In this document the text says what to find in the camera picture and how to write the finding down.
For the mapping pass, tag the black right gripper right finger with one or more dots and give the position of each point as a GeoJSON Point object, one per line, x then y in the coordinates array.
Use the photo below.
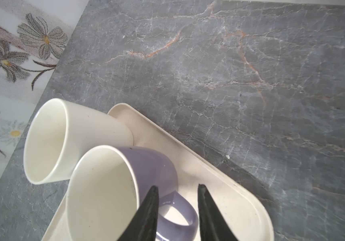
{"type": "Point", "coordinates": [213, 227]}

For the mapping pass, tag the plain white mug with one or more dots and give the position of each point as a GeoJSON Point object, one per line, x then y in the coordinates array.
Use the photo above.
{"type": "Point", "coordinates": [61, 133]}

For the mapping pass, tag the white grey mug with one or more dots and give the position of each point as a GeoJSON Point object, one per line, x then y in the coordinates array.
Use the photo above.
{"type": "Point", "coordinates": [108, 186]}

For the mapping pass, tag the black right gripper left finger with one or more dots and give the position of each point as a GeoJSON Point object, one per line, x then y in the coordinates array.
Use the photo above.
{"type": "Point", "coordinates": [143, 225]}

